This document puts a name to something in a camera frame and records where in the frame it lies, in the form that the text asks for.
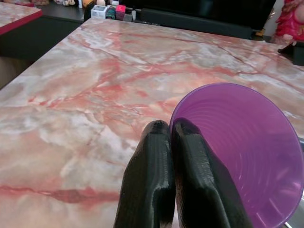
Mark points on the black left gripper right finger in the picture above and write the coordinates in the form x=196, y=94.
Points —
x=202, y=190

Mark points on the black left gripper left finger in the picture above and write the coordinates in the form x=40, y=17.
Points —
x=149, y=180

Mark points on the purple plastic cup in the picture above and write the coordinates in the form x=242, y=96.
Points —
x=256, y=142

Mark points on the black box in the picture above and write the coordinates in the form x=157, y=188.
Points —
x=297, y=53

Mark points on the magenta small box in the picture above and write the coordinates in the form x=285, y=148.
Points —
x=120, y=12

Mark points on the teal dark small container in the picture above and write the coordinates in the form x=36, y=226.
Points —
x=111, y=13

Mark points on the white small box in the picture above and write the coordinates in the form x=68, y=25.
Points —
x=98, y=12

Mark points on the black television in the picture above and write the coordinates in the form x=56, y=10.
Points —
x=213, y=9

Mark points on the pink figurine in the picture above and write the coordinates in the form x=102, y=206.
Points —
x=291, y=21

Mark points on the red-edged marble table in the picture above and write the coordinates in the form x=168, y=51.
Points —
x=16, y=15

